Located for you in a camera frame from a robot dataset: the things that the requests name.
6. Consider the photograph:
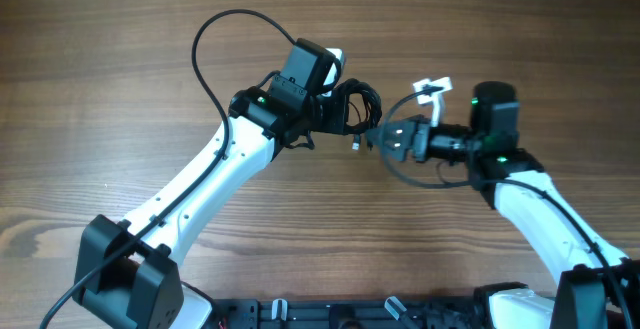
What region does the left camera cable black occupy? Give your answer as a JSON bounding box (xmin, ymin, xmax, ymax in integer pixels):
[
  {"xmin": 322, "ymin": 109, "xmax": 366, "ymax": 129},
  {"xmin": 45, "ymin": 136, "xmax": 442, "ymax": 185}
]
[{"xmin": 38, "ymin": 9, "xmax": 297, "ymax": 329}]

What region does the camera cable black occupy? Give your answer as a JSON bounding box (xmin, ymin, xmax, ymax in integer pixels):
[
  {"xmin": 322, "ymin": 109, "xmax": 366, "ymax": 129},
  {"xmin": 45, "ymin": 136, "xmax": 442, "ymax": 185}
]
[
  {"xmin": 38, "ymin": 9, "xmax": 297, "ymax": 329},
  {"xmin": 377, "ymin": 84, "xmax": 634, "ymax": 329}
]

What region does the right camera cable black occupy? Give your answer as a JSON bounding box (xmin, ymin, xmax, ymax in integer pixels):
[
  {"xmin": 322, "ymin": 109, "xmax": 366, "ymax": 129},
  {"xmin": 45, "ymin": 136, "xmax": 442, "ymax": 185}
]
[{"xmin": 377, "ymin": 84, "xmax": 634, "ymax": 329}]

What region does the thick black USB cable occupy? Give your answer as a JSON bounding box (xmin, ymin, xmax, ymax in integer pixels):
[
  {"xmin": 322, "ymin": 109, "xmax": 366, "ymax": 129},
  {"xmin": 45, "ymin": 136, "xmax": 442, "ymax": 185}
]
[{"xmin": 329, "ymin": 78, "xmax": 384, "ymax": 151}]

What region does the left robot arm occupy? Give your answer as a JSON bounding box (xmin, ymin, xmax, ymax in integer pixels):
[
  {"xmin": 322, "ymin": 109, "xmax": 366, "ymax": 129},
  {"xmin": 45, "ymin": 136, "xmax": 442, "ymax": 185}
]
[{"xmin": 71, "ymin": 39, "xmax": 345, "ymax": 329}]

